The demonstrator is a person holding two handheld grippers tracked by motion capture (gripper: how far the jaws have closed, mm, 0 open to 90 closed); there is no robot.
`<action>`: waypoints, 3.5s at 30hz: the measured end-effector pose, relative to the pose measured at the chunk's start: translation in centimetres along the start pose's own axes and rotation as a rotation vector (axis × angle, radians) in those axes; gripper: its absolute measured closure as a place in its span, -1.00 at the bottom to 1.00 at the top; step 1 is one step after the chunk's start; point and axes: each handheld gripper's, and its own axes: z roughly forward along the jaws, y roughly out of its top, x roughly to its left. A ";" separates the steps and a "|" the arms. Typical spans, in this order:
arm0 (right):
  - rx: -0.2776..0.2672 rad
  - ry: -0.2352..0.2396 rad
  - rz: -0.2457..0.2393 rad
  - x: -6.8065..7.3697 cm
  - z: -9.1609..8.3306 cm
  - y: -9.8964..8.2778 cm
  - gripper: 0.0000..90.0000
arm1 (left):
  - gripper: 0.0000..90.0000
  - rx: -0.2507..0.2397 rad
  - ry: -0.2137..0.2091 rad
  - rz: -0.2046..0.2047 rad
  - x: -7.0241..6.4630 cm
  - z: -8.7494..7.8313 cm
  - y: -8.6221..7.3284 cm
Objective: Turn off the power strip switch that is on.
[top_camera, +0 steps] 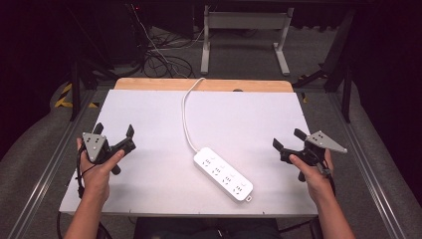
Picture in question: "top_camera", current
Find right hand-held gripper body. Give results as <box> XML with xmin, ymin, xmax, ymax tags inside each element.
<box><xmin>280</xmin><ymin>129</ymin><xmax>348</xmax><ymax>183</ymax></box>

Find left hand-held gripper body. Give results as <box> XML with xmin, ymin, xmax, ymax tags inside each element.
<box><xmin>82</xmin><ymin>131</ymin><xmax>137</xmax><ymax>176</ymax></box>

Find person's left hand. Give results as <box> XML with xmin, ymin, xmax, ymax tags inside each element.
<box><xmin>76</xmin><ymin>137</ymin><xmax>125</xmax><ymax>204</ymax></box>

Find person's right hand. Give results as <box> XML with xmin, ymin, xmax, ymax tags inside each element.
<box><xmin>289</xmin><ymin>148</ymin><xmax>334</xmax><ymax>204</ymax></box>

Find yellow black hazard tape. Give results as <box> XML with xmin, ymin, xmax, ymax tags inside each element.
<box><xmin>54</xmin><ymin>82</ymin><xmax>100</xmax><ymax>110</ymax></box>

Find black metal stand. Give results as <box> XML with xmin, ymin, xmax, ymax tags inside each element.
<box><xmin>292</xmin><ymin>9</ymin><xmax>356</xmax><ymax>124</ymax></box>
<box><xmin>65</xmin><ymin>6</ymin><xmax>117</xmax><ymax>122</ymax></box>

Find wooden table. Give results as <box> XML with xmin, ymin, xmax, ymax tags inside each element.
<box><xmin>113</xmin><ymin>77</ymin><xmax>295</xmax><ymax>94</ymax></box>

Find white table board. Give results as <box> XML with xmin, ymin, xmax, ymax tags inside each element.
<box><xmin>59</xmin><ymin>89</ymin><xmax>319</xmax><ymax>219</ymax></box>

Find white power strip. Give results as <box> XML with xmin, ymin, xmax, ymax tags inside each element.
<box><xmin>192</xmin><ymin>146</ymin><xmax>255</xmax><ymax>204</ymax></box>

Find black equipment box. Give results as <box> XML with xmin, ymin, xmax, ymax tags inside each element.
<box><xmin>98</xmin><ymin>2</ymin><xmax>151</xmax><ymax>65</ymax></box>

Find person's dark lap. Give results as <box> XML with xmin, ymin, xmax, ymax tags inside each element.
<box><xmin>133</xmin><ymin>217</ymin><xmax>283</xmax><ymax>239</ymax></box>

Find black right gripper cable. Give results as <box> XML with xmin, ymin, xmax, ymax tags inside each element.
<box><xmin>316</xmin><ymin>158</ymin><xmax>337</xmax><ymax>197</ymax></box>

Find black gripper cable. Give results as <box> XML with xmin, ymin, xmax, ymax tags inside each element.
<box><xmin>316</xmin><ymin>158</ymin><xmax>337</xmax><ymax>197</ymax></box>
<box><xmin>75</xmin><ymin>142</ymin><xmax>98</xmax><ymax>200</ymax></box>

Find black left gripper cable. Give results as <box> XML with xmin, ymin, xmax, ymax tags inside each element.
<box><xmin>75</xmin><ymin>142</ymin><xmax>98</xmax><ymax>200</ymax></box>

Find white power strip cable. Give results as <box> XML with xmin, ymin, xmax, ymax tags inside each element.
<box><xmin>180</xmin><ymin>77</ymin><xmax>207</xmax><ymax>154</ymax></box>

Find aluminium floor rail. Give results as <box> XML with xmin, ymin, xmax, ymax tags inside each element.
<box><xmin>327</xmin><ymin>92</ymin><xmax>408</xmax><ymax>239</ymax></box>
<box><xmin>6</xmin><ymin>90</ymin><xmax>98</xmax><ymax>239</ymax></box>

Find black floor cables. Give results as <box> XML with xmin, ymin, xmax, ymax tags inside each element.
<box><xmin>141</xmin><ymin>28</ymin><xmax>197</xmax><ymax>80</ymax></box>

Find thin white floor cable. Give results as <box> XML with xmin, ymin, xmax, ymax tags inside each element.
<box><xmin>129</xmin><ymin>3</ymin><xmax>182</xmax><ymax>78</ymax></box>

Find white metal stand frame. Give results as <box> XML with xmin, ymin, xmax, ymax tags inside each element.
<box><xmin>200</xmin><ymin>4</ymin><xmax>296</xmax><ymax>77</ymax></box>

